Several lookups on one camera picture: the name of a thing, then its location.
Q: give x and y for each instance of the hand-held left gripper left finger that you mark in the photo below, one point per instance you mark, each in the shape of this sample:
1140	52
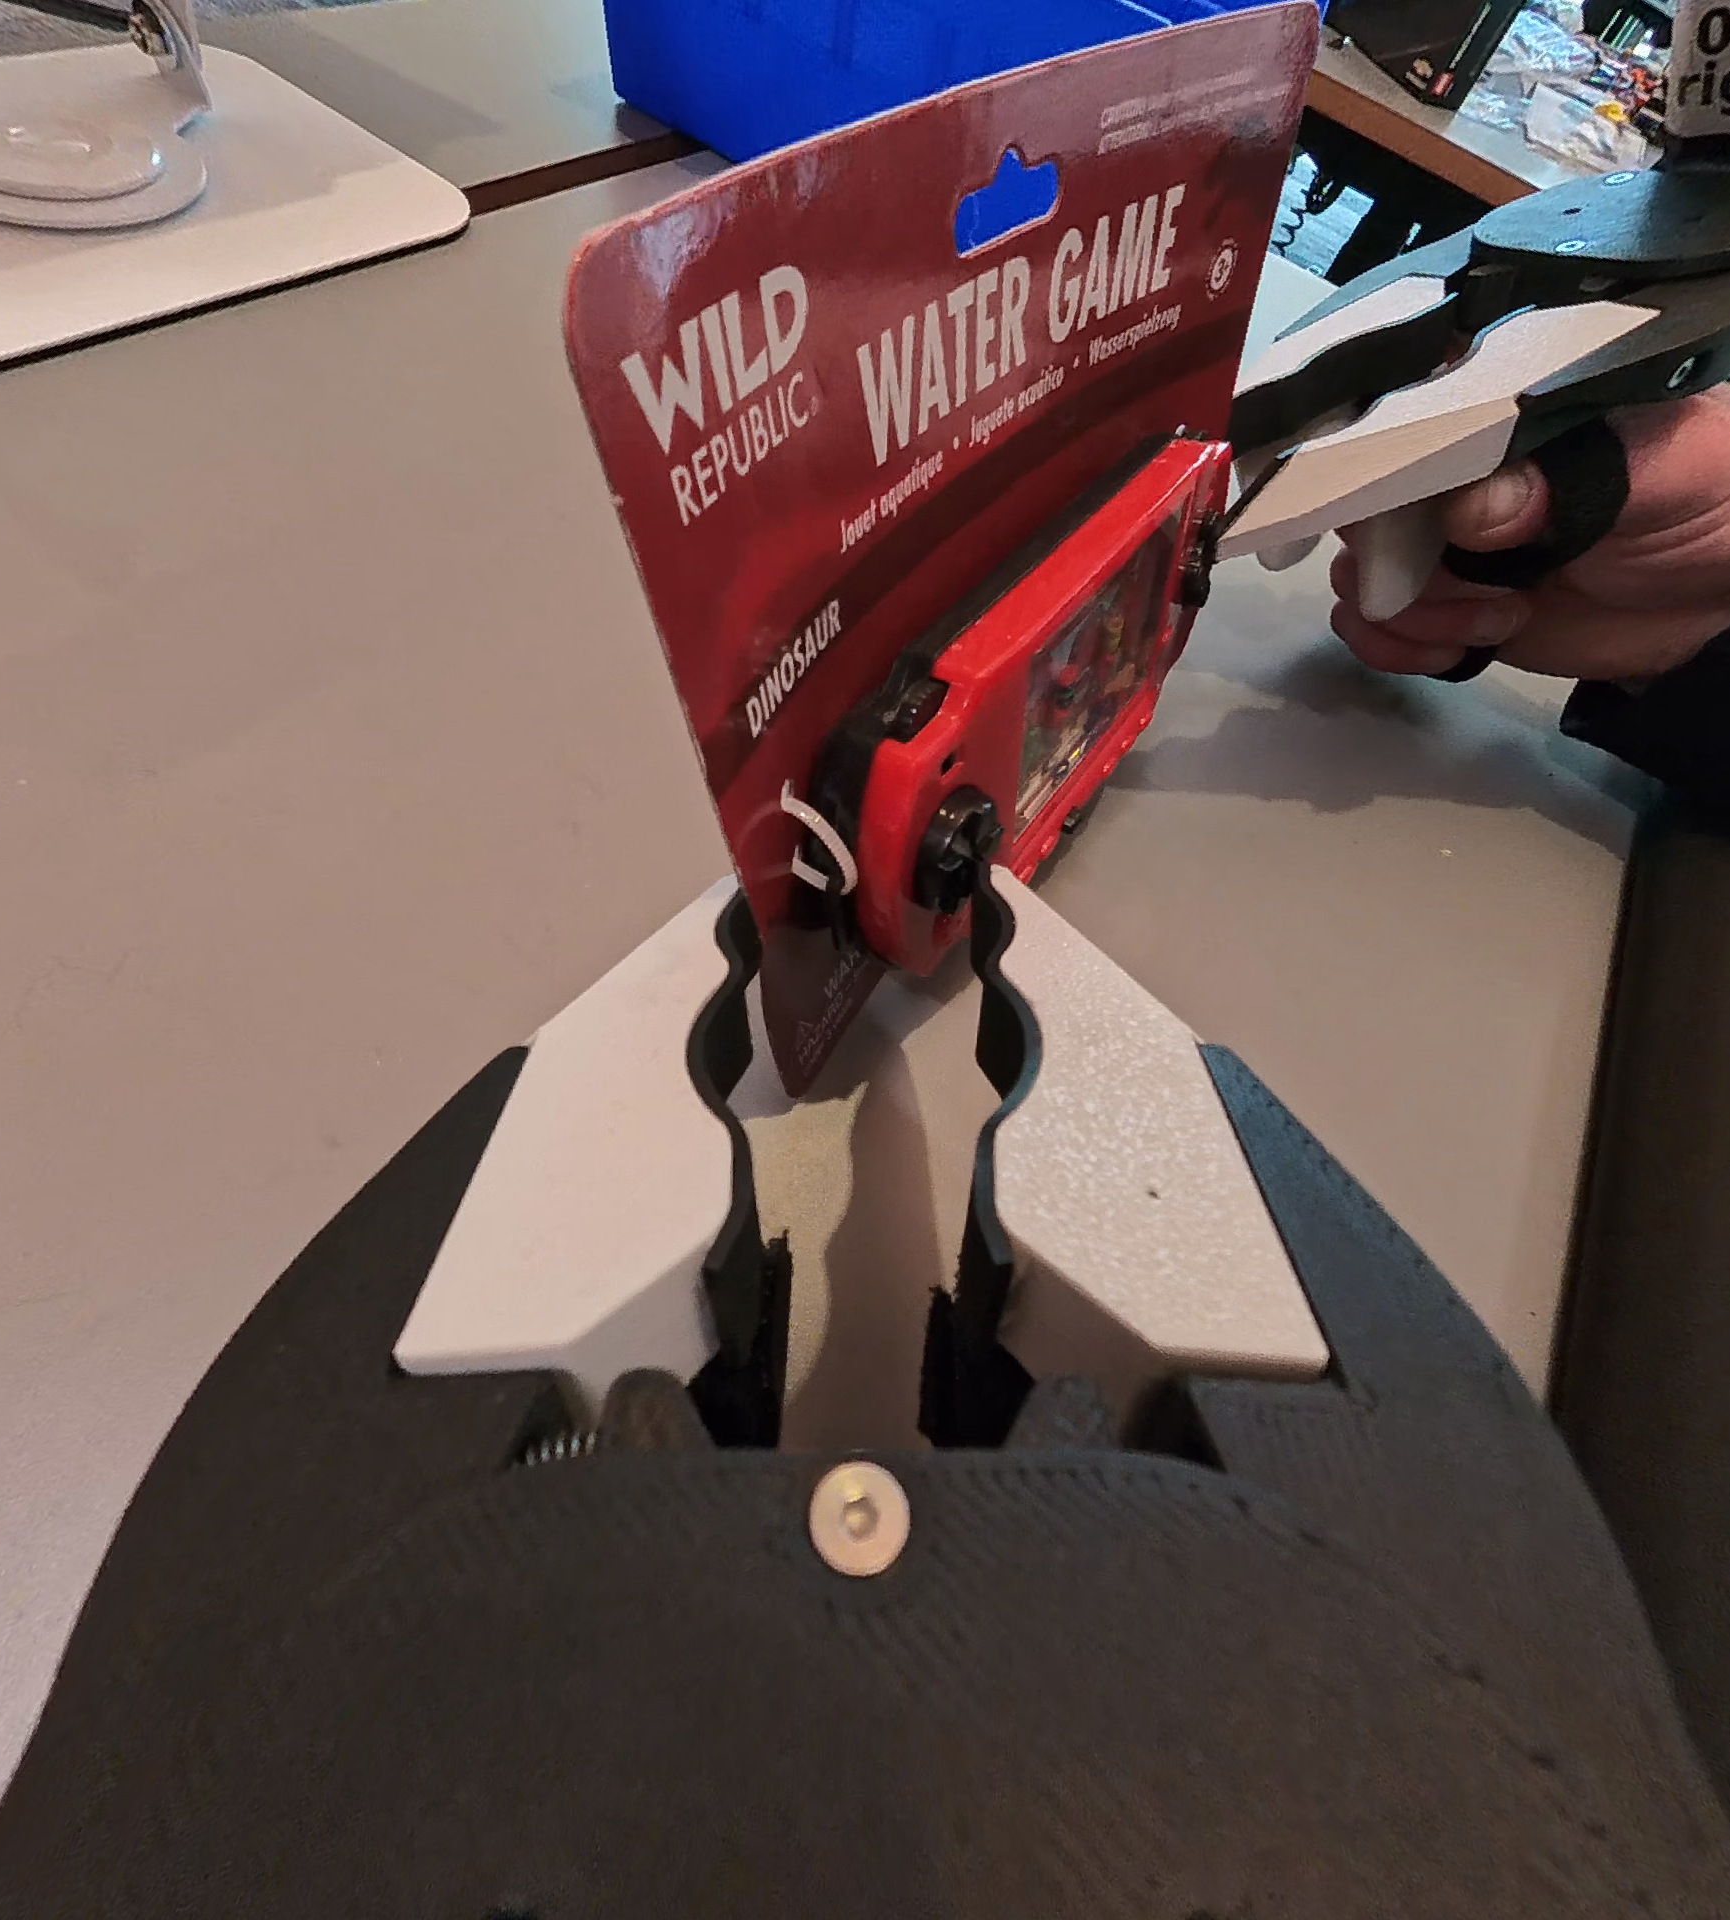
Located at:
581	1201

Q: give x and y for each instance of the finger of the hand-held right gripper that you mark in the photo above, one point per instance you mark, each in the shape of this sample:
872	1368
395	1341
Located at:
1404	451
1344	345

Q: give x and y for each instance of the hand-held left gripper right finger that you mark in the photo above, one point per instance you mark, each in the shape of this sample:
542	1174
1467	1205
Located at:
1151	1201

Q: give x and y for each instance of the red handheld toy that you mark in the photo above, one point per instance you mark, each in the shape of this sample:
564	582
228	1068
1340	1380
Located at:
745	451

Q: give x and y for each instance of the person's right hand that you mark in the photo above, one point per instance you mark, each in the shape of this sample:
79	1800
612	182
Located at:
1704	541

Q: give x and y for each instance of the wooden side table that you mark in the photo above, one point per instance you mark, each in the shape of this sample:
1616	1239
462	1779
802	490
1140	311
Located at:
1404	143

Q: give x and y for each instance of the blue plastic bin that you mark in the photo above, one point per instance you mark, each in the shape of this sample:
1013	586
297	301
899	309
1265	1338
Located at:
804	61

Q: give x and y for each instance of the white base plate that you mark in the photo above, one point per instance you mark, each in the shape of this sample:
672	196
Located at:
325	225

